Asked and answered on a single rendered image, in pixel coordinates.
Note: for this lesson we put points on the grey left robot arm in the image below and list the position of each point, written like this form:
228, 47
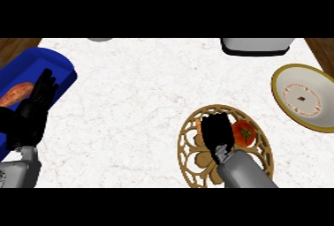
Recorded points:
20, 169

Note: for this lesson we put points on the orange sweet potato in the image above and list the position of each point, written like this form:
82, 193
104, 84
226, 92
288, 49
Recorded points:
16, 94

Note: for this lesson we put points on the small grey round object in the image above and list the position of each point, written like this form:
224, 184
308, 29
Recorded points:
100, 39

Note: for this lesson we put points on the white bowl with gold rim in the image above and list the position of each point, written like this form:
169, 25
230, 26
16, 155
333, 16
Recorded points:
305, 98

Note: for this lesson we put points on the gold openwork placemat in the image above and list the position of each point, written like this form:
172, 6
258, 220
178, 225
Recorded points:
261, 141

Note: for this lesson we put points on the golden croissant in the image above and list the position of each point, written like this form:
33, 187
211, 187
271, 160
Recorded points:
199, 126

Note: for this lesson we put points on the white appliance with black base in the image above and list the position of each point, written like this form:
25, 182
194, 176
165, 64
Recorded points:
257, 45

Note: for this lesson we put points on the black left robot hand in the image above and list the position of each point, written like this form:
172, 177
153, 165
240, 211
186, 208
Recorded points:
32, 111

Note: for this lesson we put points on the red tomato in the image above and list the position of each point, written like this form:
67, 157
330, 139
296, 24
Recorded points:
243, 133

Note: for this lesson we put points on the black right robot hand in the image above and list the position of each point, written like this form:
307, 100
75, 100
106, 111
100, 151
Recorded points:
217, 132

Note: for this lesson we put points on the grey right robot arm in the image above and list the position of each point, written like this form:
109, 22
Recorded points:
243, 170

